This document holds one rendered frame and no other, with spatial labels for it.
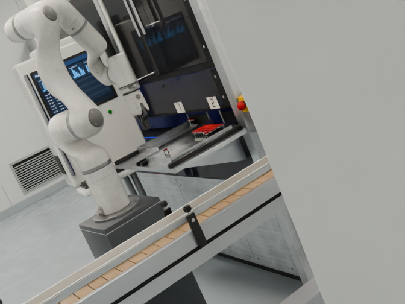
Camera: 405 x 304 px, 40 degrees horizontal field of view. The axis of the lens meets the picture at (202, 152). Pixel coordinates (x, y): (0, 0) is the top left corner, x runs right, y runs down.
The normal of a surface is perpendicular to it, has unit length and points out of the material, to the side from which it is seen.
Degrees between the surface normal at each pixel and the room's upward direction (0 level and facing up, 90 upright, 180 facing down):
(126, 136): 90
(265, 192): 90
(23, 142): 90
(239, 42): 90
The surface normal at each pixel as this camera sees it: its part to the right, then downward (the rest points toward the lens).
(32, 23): -0.47, 0.35
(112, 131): 0.43, 0.04
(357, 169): -0.78, 0.44
